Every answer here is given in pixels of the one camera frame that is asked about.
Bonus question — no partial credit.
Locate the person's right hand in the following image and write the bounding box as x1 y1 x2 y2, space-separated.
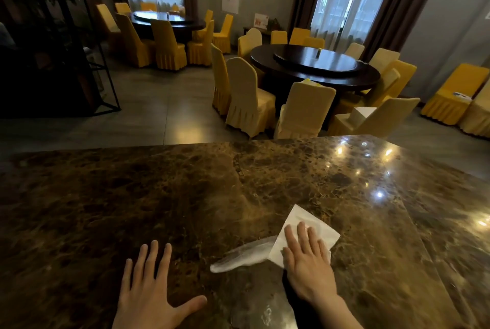
282 222 339 304

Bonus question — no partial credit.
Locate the person's left hand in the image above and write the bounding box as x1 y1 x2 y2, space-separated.
112 240 207 329

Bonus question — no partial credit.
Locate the white paper napkin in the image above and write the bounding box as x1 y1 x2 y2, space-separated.
268 204 341 269

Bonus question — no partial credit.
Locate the person's right forearm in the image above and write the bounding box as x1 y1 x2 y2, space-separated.
306 294 364 329

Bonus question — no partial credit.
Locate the group of yellow covered chairs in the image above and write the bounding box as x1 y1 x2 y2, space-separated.
96 2 234 71
211 28 421 140

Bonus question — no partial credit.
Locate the dark round dining table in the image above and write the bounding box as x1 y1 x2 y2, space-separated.
128 11 206 43
251 44 381 93

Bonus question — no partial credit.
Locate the dark round turntable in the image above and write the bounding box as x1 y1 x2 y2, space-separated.
273 46 360 75

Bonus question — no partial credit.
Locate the yellow covered chair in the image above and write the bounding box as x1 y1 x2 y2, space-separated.
420 64 490 126
458 79 490 138

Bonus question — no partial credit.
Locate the dark side table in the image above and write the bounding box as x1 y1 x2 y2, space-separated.
243 26 277 39

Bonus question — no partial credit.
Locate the black metal shelf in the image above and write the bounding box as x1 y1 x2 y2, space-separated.
0 0 121 118

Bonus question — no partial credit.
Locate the glass round turntable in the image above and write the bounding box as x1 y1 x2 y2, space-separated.
133 11 185 23

